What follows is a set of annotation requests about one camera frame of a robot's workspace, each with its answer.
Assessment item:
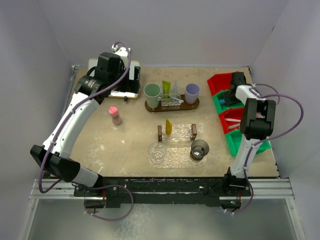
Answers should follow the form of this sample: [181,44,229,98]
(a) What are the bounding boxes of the green plastic cup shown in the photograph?
[143,83,162,109]

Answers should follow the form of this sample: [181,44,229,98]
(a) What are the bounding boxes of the grey toothbrush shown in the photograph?
[157,96,184,104]

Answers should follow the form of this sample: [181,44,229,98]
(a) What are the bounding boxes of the purple plastic cup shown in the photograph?
[184,83,200,104]

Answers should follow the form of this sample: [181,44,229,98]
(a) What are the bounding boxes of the white grey toothpaste tube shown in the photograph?
[172,80,180,98]

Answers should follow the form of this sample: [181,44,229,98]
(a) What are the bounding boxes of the clear acrylic toothbrush holder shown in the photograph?
[160,99,182,110]

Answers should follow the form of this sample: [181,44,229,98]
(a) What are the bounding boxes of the yellow toothpaste tube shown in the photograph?
[165,118,173,135]

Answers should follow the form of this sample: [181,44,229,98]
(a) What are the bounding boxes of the dark smoked plastic cup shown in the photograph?
[190,139,210,161]

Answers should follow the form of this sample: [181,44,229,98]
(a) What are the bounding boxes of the clear jar brown lid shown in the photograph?
[157,124,198,143]

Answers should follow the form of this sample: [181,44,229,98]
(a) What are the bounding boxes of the clear plastic cup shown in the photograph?
[148,142,167,164]

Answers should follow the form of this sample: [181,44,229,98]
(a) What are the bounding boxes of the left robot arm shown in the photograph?
[30,47,131,196]

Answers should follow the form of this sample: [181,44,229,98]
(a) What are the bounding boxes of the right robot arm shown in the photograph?
[222,71,276,196]

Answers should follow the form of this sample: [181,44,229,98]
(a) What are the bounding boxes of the pink white toothbrush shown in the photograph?
[225,118,241,123]

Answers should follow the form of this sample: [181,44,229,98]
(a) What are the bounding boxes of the dark wooden oval tray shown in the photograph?
[144,94,200,113]

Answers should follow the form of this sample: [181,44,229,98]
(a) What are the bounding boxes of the red bin far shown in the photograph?
[207,72,233,97]

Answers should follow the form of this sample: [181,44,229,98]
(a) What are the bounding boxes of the pink cap bottle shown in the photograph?
[108,106,122,125]

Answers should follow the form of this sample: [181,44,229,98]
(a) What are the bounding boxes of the green bin cups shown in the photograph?
[225,129,272,157]

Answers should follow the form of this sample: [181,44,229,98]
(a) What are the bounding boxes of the textured clear oval mat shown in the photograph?
[148,145,208,169]

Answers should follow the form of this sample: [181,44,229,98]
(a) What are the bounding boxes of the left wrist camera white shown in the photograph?
[111,43,131,62]

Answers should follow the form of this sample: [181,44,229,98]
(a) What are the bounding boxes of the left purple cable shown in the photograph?
[38,41,133,194]

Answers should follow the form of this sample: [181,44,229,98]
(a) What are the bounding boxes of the small whiteboard wooden frame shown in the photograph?
[87,58,141,99]

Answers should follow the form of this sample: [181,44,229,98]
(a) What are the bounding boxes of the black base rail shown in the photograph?
[74,176,252,208]

